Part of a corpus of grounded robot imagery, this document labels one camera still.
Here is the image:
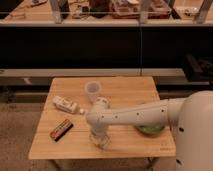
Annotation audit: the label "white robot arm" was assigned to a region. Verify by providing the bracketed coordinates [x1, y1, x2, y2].
[86, 91, 213, 171]

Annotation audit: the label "red brown snack bar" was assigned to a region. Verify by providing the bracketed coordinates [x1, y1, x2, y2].
[50, 119, 73, 142]

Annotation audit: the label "wooden table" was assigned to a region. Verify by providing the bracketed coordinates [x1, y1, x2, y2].
[28, 76, 177, 171]

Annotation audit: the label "white plastic bottle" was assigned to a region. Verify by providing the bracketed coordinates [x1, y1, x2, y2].
[53, 96, 85, 114]

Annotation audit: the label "clear plastic cup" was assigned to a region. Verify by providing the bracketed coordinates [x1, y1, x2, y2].
[84, 81, 101, 103]

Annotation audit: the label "green bowl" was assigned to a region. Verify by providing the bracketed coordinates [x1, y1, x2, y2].
[136, 126, 165, 135]

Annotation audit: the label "black equipment at right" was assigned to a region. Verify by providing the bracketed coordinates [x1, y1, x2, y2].
[182, 54, 213, 82]

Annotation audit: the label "long wooden shelf bench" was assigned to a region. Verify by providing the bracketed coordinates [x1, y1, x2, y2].
[0, 0, 213, 27]

